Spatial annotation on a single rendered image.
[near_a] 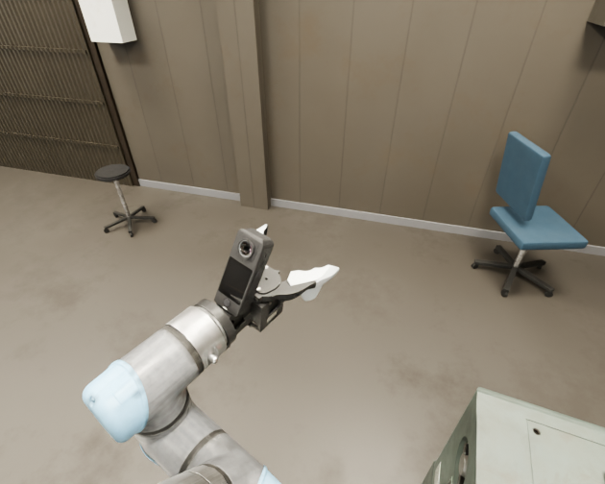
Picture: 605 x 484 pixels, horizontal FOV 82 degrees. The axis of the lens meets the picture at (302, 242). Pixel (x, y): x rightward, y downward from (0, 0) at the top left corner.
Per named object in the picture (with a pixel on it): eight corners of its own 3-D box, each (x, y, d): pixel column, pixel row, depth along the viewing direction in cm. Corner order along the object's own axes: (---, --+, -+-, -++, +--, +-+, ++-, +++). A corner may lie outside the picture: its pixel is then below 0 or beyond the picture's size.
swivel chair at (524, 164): (543, 259, 298) (610, 138, 233) (561, 309, 254) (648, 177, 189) (466, 246, 313) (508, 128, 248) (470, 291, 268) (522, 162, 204)
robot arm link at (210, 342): (159, 313, 43) (205, 353, 40) (189, 292, 46) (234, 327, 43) (168, 347, 48) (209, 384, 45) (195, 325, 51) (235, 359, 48)
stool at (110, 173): (166, 213, 355) (152, 161, 321) (140, 239, 321) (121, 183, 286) (125, 207, 364) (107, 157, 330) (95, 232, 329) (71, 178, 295)
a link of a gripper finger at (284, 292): (308, 273, 55) (253, 281, 52) (309, 265, 53) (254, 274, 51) (318, 297, 51) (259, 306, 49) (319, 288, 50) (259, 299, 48)
